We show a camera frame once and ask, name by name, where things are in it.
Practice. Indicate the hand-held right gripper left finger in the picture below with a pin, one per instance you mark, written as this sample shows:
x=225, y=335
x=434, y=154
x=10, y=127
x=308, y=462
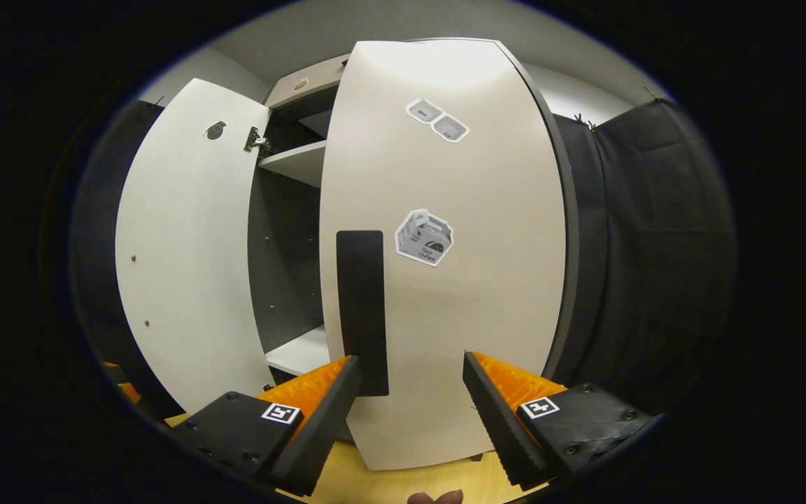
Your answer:
x=319, y=423

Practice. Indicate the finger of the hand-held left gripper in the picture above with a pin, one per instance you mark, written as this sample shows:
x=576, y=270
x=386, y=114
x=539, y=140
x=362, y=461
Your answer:
x=129, y=392

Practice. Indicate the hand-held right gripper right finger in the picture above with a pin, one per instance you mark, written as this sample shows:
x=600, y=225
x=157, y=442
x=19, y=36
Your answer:
x=497, y=420

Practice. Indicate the grey cabinet door box stickers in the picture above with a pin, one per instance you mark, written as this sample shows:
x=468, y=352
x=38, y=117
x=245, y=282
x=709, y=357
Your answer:
x=473, y=315

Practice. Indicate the grey cabinet door checkered sticker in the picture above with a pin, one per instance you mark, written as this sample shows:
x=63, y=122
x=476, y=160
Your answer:
x=186, y=266

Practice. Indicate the white cabinet shelf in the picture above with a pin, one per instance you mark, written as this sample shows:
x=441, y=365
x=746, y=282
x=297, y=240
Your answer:
x=301, y=162
x=305, y=353

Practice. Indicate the grey cabinet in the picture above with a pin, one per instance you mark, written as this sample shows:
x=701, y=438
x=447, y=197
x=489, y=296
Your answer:
x=284, y=259

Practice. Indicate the metal door hinge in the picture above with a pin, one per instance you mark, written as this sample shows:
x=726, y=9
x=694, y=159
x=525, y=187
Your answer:
x=256, y=142

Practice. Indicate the grey cabinet drawer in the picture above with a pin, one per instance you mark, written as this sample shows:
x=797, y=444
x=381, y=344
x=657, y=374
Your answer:
x=312, y=84

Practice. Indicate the black backdrop cloth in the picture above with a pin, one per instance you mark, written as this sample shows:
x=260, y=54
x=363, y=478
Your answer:
x=655, y=245

